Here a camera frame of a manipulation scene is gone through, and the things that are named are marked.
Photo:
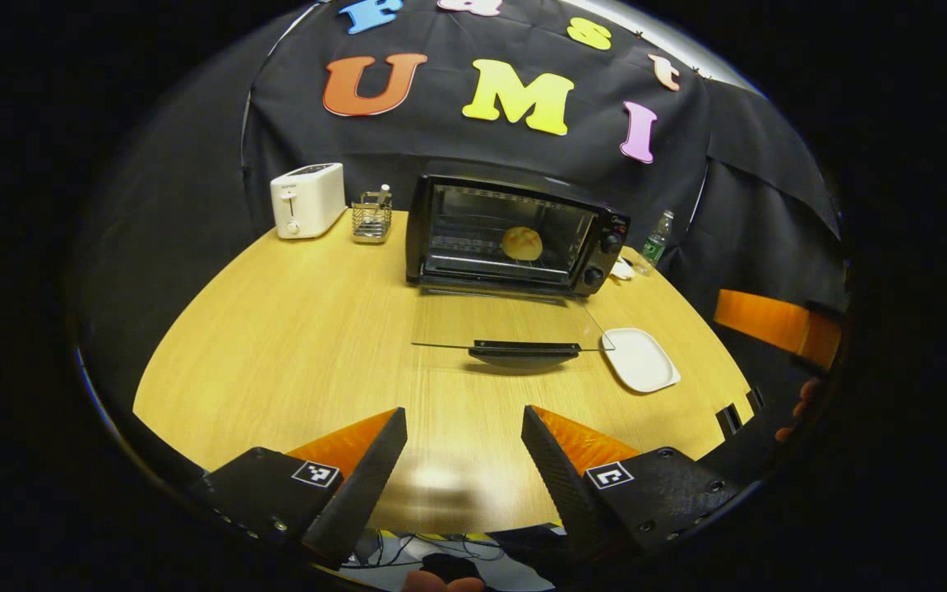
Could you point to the clear water bottle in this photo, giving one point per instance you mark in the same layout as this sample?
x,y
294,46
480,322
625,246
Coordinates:
x,y
656,242

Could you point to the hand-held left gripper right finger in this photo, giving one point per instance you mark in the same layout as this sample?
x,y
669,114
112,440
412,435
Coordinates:
x,y
564,485

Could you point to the black electric oven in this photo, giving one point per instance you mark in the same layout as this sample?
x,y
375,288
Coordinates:
x,y
605,247

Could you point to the black backdrop cloth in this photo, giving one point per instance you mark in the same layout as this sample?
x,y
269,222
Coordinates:
x,y
473,156

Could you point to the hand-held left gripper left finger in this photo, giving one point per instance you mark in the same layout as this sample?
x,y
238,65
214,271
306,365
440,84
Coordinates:
x,y
362,485

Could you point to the round bread bun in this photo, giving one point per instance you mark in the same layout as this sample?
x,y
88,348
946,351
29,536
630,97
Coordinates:
x,y
522,243

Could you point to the white toaster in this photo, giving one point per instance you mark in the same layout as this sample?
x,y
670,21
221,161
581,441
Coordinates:
x,y
309,201

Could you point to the white divided dish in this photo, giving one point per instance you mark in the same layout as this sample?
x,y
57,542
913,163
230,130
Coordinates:
x,y
622,270

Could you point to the white square plate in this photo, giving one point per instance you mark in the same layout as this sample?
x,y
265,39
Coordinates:
x,y
642,360

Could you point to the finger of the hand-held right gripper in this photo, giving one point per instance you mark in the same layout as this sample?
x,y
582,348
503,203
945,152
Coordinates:
x,y
728,421
769,322

